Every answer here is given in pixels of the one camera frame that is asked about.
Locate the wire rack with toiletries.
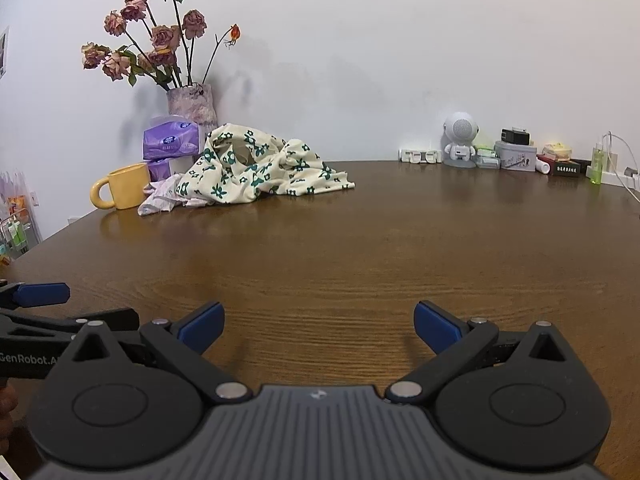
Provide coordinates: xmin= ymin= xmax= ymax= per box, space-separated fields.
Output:
xmin=0 ymin=170 xmax=41 ymax=261

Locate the white astronaut speaker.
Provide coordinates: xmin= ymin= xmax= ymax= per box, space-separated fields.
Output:
xmin=441 ymin=110 xmax=480 ymax=167

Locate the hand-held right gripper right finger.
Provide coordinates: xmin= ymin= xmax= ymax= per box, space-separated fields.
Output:
xmin=386 ymin=300 xmax=572 ymax=406

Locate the green liquid bottle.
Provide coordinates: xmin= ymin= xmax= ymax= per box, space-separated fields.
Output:
xmin=587 ymin=142 xmax=606 ymax=186

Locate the white charging cable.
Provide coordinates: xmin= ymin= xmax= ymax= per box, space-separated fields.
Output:
xmin=602 ymin=131 xmax=640 ymax=176

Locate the pink floral garment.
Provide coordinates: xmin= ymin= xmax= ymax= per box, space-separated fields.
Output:
xmin=137 ymin=174 xmax=208 ymax=218

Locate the pink fuzzy vase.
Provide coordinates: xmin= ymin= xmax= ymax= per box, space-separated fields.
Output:
xmin=166 ymin=83 xmax=219 ymax=131

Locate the white power strip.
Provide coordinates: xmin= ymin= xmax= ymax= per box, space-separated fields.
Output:
xmin=602 ymin=167 xmax=640 ymax=186

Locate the grey tin box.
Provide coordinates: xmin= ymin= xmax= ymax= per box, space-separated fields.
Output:
xmin=495 ymin=141 xmax=537 ymax=173

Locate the black labelled box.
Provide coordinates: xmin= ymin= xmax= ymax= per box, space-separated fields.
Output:
xmin=550 ymin=159 xmax=592 ymax=178

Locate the white cable clip holder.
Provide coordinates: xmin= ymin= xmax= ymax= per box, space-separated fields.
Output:
xmin=398 ymin=148 xmax=443 ymax=164

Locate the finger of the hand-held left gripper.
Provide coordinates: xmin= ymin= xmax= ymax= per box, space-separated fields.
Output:
xmin=0 ymin=282 xmax=71 ymax=312
xmin=0 ymin=308 xmax=141 ymax=348

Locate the purple tissue pack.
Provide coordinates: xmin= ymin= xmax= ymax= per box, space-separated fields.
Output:
xmin=143 ymin=115 xmax=207 ymax=161
xmin=148 ymin=156 xmax=201 ymax=182

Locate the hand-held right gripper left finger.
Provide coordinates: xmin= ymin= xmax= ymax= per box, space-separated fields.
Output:
xmin=69 ymin=301 xmax=253 ymax=404

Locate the dried rose bouquet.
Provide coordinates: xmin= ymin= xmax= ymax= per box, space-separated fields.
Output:
xmin=81 ymin=0 xmax=242 ymax=92

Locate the yellow mug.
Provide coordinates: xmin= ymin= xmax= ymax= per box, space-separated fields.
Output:
xmin=90 ymin=162 xmax=152 ymax=211

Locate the cream green floral dress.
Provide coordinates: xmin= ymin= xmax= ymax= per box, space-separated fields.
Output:
xmin=175 ymin=122 xmax=356 ymax=207

